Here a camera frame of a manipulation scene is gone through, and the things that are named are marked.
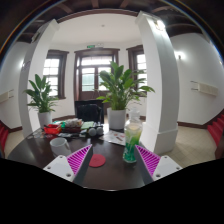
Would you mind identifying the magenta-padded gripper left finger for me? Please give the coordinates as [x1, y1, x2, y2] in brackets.
[43, 143, 94, 186]

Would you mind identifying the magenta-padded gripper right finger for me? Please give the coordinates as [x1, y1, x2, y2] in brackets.
[133, 144, 183, 186]

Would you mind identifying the clear bottle with green label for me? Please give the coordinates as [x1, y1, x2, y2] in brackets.
[122, 106, 144, 164]

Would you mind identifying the white mug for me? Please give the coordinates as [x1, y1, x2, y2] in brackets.
[49, 137, 72, 158]

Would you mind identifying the black flat device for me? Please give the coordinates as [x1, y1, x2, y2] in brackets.
[58, 132, 81, 139]

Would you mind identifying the red box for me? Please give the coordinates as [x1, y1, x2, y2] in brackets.
[43, 123, 63, 136]

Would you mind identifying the flat round red coaster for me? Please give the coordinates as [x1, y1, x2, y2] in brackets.
[88, 153, 107, 168]

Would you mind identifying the green book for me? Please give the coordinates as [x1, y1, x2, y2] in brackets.
[80, 120, 96, 130]

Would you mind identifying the small plant in white pot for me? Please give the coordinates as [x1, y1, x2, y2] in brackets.
[22, 73, 60, 128]

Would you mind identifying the white printed leaflet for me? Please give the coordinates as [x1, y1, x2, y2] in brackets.
[103, 129, 128, 147]

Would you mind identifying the black chair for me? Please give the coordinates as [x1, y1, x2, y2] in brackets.
[74, 98, 105, 124]

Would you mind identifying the red carpeted staircase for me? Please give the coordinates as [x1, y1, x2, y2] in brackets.
[0, 121, 10, 153]
[207, 113, 224, 148]

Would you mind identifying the large plant in white pot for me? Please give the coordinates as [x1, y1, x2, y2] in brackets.
[96, 61, 156, 131]

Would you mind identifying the brown-framed glass door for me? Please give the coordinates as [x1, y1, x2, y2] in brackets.
[73, 47, 120, 102]

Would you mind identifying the column lamp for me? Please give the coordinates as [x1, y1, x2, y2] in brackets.
[154, 19, 166, 31]

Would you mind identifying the white wall radiator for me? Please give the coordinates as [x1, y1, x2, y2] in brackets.
[190, 80, 219, 98]
[0, 89, 15, 104]

